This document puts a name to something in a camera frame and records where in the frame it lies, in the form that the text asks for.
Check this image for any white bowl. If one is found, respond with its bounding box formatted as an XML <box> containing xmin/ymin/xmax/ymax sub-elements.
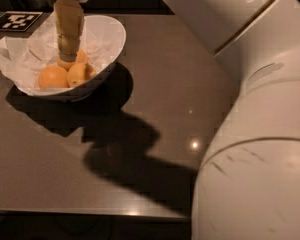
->
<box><xmin>15</xmin><ymin>15</ymin><xmax>127</xmax><ymax>103</ymax></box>

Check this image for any orange fruit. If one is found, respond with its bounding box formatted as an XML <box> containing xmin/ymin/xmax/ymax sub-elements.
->
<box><xmin>67</xmin><ymin>62</ymin><xmax>96</xmax><ymax>87</ymax></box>
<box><xmin>38</xmin><ymin>65</ymin><xmax>68</xmax><ymax>89</ymax></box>
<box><xmin>57</xmin><ymin>49</ymin><xmax>88</xmax><ymax>70</ymax></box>

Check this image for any orange fruit back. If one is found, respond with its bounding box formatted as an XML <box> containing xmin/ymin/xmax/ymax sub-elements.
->
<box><xmin>57</xmin><ymin>49</ymin><xmax>88</xmax><ymax>70</ymax></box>

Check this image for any white crumpled paper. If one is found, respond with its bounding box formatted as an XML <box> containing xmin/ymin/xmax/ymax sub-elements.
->
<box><xmin>0</xmin><ymin>15</ymin><xmax>109</xmax><ymax>101</ymax></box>

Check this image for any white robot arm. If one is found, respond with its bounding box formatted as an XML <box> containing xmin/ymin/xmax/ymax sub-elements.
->
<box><xmin>163</xmin><ymin>0</ymin><xmax>300</xmax><ymax>240</ymax></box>

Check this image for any black white marker tag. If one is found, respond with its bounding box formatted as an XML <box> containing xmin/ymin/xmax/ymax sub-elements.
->
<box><xmin>0</xmin><ymin>11</ymin><xmax>43</xmax><ymax>32</ymax></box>

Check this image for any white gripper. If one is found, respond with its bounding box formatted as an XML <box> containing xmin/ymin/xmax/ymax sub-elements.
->
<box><xmin>54</xmin><ymin>0</ymin><xmax>88</xmax><ymax>62</ymax></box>

